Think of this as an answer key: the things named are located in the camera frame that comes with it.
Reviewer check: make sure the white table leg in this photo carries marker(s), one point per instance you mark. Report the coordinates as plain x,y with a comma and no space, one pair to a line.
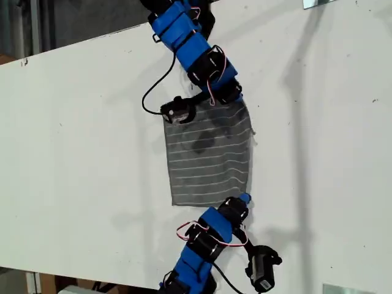
33,283

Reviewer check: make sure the white box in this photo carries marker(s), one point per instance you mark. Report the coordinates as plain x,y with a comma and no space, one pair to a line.
76,289

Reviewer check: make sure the black camera box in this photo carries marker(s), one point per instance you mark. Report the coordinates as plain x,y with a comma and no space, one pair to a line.
263,272
177,111

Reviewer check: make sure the black camera stalk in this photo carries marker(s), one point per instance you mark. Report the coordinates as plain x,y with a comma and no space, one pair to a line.
200,98
243,240

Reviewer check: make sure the grey metal upright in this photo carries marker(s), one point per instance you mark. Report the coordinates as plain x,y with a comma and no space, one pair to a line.
35,27

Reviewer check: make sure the grey white-striped square towel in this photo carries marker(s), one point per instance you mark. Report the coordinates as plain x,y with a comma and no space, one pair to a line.
208,171

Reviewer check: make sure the black table clamp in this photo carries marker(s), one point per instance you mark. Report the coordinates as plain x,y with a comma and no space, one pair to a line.
210,24

